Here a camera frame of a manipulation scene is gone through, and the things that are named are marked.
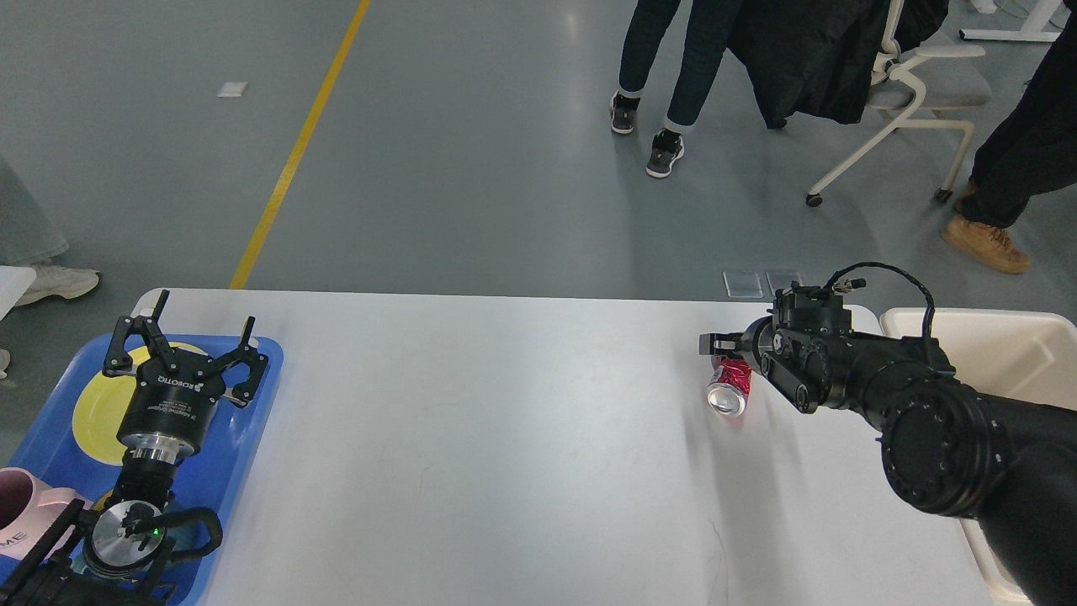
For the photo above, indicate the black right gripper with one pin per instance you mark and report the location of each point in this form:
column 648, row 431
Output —
column 752, row 346

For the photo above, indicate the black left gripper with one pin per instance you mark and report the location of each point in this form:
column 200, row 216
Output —
column 172, row 408

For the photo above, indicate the crushed red can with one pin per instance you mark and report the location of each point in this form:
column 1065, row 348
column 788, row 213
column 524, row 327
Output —
column 730, row 385

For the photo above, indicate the yellow plate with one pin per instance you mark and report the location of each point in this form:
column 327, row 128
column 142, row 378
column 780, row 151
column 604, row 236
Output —
column 99, row 411

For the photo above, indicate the pink mug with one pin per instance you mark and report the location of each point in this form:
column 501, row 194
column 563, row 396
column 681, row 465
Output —
column 28, row 508

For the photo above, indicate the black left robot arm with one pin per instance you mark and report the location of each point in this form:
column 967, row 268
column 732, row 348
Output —
column 136, row 545

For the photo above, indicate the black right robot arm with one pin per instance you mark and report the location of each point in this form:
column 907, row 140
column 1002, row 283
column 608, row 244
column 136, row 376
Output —
column 946, row 449

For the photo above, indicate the left floor outlet plate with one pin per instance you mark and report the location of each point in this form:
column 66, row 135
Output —
column 742, row 284

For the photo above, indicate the floor outlet plate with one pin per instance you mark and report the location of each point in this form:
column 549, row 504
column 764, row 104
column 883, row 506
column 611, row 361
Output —
column 742, row 284
column 783, row 279

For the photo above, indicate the right floor outlet plate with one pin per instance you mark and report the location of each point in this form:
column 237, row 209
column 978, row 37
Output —
column 783, row 279

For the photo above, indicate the blue plastic tray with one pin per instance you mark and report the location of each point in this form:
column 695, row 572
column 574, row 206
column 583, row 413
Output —
column 213, row 478

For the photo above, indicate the person in light clothes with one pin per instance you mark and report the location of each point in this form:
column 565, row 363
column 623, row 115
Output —
column 29, row 238

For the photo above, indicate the black jacket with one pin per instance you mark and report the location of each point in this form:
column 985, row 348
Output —
column 810, row 57

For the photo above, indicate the white waste bin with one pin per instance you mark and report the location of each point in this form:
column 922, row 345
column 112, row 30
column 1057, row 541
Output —
column 1018, row 354

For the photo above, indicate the white office chair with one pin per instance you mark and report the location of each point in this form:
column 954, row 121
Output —
column 917, row 89

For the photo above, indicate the person in dark jeans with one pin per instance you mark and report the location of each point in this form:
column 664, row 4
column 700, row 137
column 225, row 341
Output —
column 708, row 29

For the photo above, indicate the person with tan boots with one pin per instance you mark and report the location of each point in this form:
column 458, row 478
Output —
column 1030, row 153

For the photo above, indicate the white desk leg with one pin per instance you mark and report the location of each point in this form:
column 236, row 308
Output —
column 1034, row 22

